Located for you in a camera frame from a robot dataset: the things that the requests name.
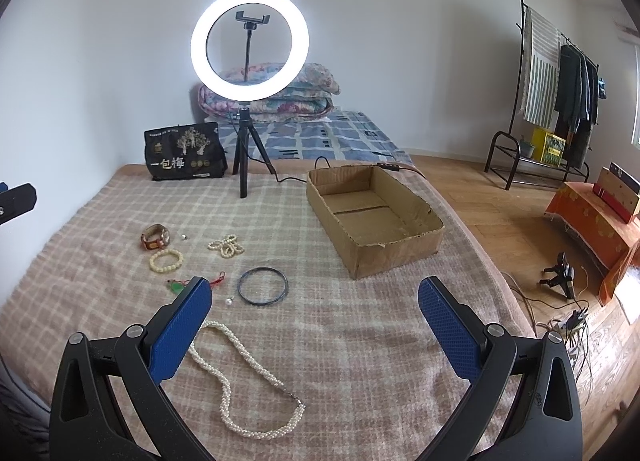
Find small pearl bead bracelet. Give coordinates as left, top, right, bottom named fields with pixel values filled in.
left=207, top=233, right=246, bottom=259

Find black power cable with switch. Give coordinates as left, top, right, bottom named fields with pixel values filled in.
left=249, top=154, right=426, bottom=186

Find yellow green box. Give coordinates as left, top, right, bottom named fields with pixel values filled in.
left=530, top=128, right=565, bottom=166

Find black tripod stand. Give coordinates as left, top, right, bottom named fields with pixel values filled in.
left=232, top=106, right=277, bottom=199

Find cream bead bracelet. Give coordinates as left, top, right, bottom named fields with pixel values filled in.
left=147, top=247, right=186, bottom=274

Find small black floor tripod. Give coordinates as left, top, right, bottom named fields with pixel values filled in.
left=538, top=252, right=576, bottom=299

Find black clothes rack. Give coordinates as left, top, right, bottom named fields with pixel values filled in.
left=485, top=1, right=600, bottom=189

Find blue checked bed sheet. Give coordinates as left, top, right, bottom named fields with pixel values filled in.
left=203, top=108, right=416, bottom=168

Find dark hanging clothes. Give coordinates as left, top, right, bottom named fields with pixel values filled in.
left=554, top=44, right=606, bottom=170

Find cardboard box with books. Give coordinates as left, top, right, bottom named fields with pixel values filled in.
left=592, top=168, right=639, bottom=224

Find long twisted pearl necklace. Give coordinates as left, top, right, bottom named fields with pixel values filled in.
left=186, top=319, right=307, bottom=441

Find white ring light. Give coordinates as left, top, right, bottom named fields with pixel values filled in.
left=190, top=0, right=310, bottom=103

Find black phone holder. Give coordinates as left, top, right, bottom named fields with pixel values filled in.
left=235, top=10, right=270, bottom=82

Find orange cloth covered table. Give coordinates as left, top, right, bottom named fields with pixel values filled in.
left=544, top=182, right=639, bottom=305

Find black bangle ring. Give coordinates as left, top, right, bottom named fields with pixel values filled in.
left=236, top=266, right=290, bottom=307

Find floor power strip and cables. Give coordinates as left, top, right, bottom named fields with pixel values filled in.
left=504, top=265, right=601, bottom=392

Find red strap wristwatch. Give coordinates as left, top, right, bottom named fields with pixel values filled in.
left=140, top=224, right=171, bottom=251

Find beige plaid blanket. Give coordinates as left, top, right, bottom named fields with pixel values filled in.
left=1, top=166, right=529, bottom=460

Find folded floral quilt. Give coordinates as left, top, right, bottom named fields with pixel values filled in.
left=198, top=62, right=341, bottom=122

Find striped hanging towel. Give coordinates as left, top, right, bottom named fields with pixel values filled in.
left=516, top=6, right=561, bottom=130

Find open cardboard box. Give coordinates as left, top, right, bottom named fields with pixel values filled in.
left=306, top=164, right=445, bottom=280

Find black snack bag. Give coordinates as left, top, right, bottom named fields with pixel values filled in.
left=144, top=122, right=228, bottom=182

